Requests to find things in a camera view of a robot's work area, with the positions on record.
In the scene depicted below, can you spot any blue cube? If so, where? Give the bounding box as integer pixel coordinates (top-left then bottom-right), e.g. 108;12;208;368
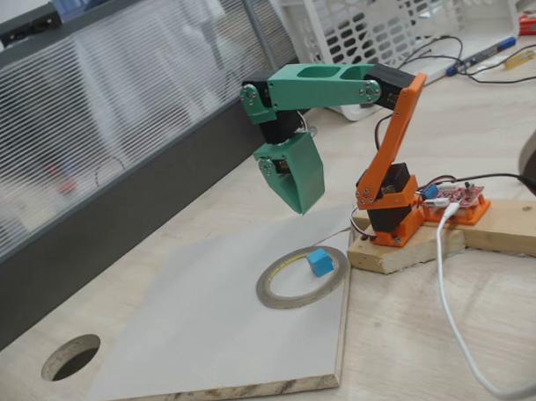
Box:
305;246;335;279

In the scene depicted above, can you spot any wooden base block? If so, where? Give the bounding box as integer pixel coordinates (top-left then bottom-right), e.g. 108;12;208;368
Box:
345;208;469;277

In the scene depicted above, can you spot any white chipboard panel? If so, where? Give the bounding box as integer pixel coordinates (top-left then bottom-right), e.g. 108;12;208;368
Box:
77;204;360;401

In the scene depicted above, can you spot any red circuit board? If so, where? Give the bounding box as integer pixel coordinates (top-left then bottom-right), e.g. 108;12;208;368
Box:
419;181;488;214

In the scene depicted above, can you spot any grey frosted desk partition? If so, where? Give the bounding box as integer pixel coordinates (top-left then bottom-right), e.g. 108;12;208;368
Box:
0;0;325;359

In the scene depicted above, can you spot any orange circuit board holder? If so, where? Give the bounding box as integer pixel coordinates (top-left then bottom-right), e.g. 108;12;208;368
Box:
419;192;493;228

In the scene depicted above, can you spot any blue marker pen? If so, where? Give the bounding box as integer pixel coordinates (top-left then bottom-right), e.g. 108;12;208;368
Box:
445;36;519;77

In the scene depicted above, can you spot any long wooden plank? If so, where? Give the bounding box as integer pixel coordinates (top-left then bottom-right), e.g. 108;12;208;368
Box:
461;194;536;263

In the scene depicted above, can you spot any white perforated plastic crate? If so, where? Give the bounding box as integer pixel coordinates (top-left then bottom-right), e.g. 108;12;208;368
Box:
278;0;524;124

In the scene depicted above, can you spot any red small box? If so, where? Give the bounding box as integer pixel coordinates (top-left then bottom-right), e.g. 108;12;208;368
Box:
517;14;536;37

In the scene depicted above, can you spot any black device box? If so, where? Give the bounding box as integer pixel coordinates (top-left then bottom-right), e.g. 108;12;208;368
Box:
0;3;62;47

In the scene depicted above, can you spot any grey ring of tape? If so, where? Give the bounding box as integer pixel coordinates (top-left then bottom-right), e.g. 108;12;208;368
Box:
253;244;350;311

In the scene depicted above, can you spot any white usb cable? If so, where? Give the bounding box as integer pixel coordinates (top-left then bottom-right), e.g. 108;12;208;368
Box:
434;199;536;401

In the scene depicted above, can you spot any thin black looped cable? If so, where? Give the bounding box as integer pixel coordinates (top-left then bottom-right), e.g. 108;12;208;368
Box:
396;33;466;77

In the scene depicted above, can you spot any thick black cable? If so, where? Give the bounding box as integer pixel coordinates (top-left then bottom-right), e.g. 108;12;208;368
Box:
419;171;536;203

